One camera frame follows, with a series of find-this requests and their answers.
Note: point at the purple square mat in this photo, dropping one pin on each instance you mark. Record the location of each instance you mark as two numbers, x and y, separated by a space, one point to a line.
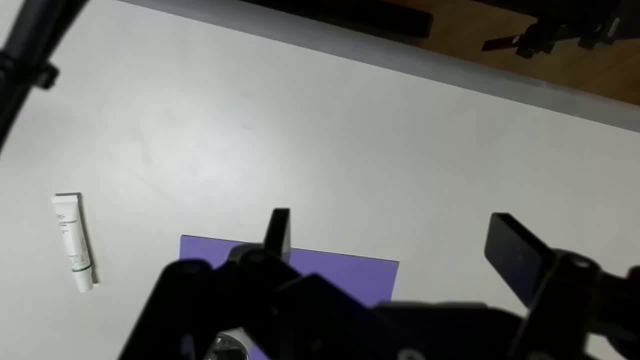
346 272

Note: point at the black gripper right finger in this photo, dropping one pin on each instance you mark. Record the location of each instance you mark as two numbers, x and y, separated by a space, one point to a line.
516 256

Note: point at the white squeeze tube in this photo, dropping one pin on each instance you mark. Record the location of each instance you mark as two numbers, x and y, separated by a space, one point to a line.
74 240

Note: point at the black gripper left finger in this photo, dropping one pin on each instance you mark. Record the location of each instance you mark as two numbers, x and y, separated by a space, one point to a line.
277 232

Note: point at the dark floor object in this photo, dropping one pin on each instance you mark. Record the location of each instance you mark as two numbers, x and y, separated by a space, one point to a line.
360 16

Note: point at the black camera stand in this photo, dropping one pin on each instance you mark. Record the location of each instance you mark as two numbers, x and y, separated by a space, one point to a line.
552 30

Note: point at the white cup with sliding lid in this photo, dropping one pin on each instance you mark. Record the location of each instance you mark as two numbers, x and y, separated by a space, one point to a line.
229 344

